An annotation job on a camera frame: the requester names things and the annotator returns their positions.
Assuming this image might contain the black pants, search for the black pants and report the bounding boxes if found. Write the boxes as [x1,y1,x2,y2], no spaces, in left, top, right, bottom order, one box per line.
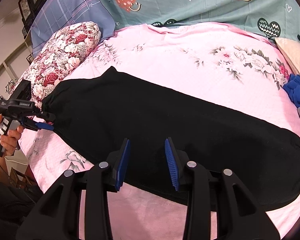
[42,67,300,211]

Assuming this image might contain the person left hand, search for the person left hand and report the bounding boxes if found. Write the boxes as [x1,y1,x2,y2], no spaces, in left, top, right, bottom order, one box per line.
[0,114,24,157]

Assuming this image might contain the red floral bolster pillow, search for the red floral bolster pillow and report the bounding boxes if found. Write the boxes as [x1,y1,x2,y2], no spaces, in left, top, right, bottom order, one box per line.
[13,21,101,107]

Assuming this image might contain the blue plaid pillow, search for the blue plaid pillow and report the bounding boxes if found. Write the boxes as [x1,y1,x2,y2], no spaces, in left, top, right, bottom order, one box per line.
[31,0,115,57]

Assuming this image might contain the blue red garment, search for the blue red garment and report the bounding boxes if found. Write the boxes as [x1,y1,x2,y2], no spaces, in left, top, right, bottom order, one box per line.
[283,74,300,108]

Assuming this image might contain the pink floral bedspread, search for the pink floral bedspread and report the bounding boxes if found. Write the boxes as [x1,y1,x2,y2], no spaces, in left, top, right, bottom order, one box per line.
[18,22,300,240]

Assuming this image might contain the teal heart print sheet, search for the teal heart print sheet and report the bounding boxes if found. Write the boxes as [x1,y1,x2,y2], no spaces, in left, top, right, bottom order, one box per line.
[100,0,300,40]

